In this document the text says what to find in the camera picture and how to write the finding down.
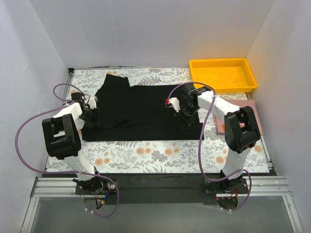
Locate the black t shirt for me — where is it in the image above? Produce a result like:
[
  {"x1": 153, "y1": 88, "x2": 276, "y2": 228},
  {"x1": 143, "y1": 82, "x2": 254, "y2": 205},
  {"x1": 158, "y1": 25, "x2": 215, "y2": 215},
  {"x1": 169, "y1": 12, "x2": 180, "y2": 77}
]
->
[{"x1": 81, "y1": 74, "x2": 202, "y2": 142}]

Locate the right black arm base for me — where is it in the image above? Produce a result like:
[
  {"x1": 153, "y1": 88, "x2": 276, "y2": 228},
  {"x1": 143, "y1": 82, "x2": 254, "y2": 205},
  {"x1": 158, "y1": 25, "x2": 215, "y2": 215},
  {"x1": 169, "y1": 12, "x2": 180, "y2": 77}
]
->
[{"x1": 200, "y1": 178, "x2": 249, "y2": 194}]

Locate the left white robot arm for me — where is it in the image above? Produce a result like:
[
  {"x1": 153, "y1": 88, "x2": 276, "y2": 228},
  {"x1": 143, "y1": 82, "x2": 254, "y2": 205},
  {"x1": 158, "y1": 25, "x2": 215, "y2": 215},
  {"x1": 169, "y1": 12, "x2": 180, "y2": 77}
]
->
[{"x1": 42, "y1": 92, "x2": 104, "y2": 194}]

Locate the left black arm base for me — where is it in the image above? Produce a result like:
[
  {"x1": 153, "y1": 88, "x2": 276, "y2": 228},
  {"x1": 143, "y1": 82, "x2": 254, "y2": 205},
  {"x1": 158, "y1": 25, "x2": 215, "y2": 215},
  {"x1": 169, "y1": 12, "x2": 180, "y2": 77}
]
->
[{"x1": 72, "y1": 178, "x2": 119, "y2": 195}]

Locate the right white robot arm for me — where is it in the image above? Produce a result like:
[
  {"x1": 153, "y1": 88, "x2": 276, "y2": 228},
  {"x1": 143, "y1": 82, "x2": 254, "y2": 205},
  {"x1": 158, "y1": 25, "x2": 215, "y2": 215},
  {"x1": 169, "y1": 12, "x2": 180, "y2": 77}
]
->
[{"x1": 165, "y1": 82, "x2": 261, "y2": 193}]

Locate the folded pink t shirt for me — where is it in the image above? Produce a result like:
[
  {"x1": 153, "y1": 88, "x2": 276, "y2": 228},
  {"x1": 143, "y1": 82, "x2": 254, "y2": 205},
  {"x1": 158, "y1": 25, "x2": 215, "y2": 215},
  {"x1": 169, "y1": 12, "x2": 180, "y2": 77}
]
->
[{"x1": 213, "y1": 99, "x2": 263, "y2": 136}]

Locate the yellow plastic tray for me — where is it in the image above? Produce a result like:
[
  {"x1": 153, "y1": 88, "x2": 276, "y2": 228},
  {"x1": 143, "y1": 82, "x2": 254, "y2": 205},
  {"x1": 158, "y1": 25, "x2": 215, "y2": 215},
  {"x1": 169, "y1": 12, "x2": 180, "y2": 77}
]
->
[{"x1": 189, "y1": 58, "x2": 258, "y2": 94}]

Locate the floral table mat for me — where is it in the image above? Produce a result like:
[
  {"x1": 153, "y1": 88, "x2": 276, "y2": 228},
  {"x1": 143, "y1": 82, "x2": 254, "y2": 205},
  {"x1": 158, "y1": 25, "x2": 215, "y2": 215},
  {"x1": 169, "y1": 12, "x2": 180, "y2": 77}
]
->
[{"x1": 46, "y1": 67, "x2": 271, "y2": 174}]

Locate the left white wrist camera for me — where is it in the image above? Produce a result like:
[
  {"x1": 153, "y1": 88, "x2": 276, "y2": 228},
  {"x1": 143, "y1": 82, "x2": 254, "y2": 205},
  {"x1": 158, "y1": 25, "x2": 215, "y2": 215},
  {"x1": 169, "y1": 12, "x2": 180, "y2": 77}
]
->
[{"x1": 85, "y1": 96, "x2": 98, "y2": 109}]

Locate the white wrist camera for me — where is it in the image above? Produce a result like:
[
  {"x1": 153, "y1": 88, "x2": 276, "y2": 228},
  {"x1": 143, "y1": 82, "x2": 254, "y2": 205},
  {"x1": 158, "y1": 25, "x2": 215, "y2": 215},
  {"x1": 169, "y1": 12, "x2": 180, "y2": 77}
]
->
[
  {"x1": 85, "y1": 96, "x2": 98, "y2": 109},
  {"x1": 165, "y1": 98, "x2": 180, "y2": 113}
]

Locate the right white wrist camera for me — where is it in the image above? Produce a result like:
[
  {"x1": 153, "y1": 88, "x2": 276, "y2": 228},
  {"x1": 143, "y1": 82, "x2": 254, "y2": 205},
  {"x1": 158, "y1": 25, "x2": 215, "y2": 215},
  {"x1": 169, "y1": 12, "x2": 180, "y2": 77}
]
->
[{"x1": 165, "y1": 98, "x2": 180, "y2": 113}]

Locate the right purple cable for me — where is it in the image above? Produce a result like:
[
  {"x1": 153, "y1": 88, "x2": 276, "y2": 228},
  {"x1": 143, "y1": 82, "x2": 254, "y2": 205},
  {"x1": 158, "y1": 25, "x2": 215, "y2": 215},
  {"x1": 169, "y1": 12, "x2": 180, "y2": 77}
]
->
[{"x1": 165, "y1": 82, "x2": 251, "y2": 212}]

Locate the purple cable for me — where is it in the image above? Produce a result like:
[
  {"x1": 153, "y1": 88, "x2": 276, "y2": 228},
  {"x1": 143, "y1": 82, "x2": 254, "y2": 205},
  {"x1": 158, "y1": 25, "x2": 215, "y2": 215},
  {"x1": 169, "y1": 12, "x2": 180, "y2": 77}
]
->
[
  {"x1": 14, "y1": 83, "x2": 120, "y2": 217},
  {"x1": 165, "y1": 82, "x2": 251, "y2": 212}
]

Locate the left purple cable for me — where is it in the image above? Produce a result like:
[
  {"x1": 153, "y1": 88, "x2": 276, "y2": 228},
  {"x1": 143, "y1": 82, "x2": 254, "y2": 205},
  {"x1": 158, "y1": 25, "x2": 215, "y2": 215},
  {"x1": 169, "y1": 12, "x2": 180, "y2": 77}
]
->
[{"x1": 14, "y1": 83, "x2": 120, "y2": 217}]

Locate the aluminium frame rail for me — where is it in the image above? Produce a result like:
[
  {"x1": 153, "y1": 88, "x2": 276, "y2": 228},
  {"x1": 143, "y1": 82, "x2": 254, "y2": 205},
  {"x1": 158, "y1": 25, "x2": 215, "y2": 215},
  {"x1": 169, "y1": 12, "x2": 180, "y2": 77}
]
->
[{"x1": 31, "y1": 176, "x2": 292, "y2": 197}]

